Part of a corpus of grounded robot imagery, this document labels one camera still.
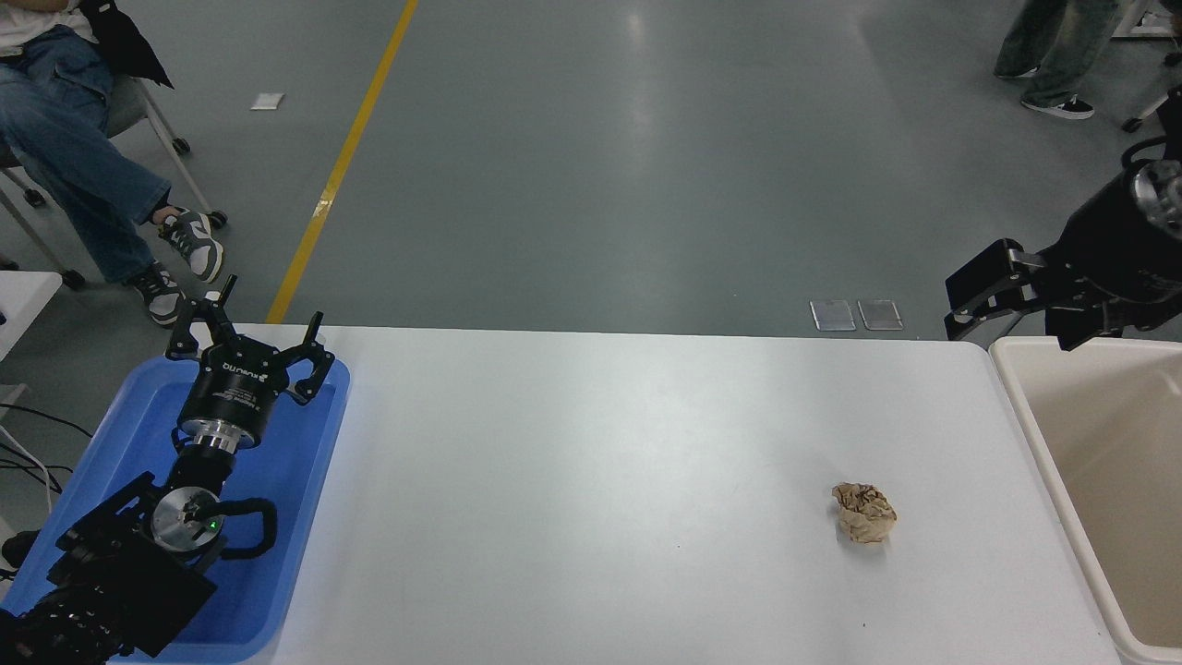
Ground blue plastic tray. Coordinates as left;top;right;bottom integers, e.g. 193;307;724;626
0;356;352;664

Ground black jacket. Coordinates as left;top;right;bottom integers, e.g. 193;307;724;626
78;0;175;90

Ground white rolling frame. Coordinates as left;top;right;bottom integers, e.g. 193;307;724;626
1111;0;1182;133

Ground black floor cables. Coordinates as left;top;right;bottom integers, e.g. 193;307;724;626
0;402;95;511

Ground small white table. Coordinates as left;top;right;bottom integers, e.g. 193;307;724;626
0;271;64;363

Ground tan paper ball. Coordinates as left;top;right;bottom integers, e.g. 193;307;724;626
831;482;899;546

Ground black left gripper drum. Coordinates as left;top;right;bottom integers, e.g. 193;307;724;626
177;336;291;437

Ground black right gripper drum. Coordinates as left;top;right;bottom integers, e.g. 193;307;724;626
1042;174;1182;310

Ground grey chair with casters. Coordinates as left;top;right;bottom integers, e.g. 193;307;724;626
0;74;229;289

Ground small black object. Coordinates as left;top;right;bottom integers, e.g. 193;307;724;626
0;529;42;570

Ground large pale bin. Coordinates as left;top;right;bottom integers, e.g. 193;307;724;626
988;335;1182;665

